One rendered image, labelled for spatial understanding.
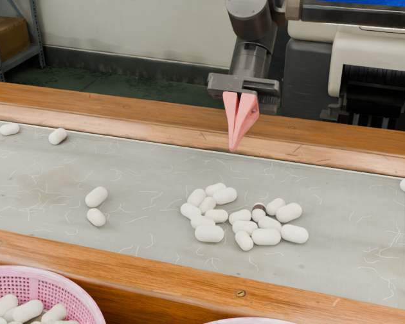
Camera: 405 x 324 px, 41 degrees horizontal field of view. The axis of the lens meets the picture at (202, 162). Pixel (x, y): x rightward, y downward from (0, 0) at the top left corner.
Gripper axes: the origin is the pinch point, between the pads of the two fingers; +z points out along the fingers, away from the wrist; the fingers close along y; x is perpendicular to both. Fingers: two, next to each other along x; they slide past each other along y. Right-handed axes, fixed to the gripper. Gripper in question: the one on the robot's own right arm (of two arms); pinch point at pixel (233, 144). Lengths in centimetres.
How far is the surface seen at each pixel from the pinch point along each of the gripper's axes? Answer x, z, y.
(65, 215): -2.2, 14.6, -20.5
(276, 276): -5.0, 17.3, 9.4
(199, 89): 191, -96, -62
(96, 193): -1.6, 10.6, -17.3
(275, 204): 1.4, 7.2, 7.2
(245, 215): -0.5, 9.7, 3.8
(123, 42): 183, -115, -110
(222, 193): 1.5, 6.8, -0.4
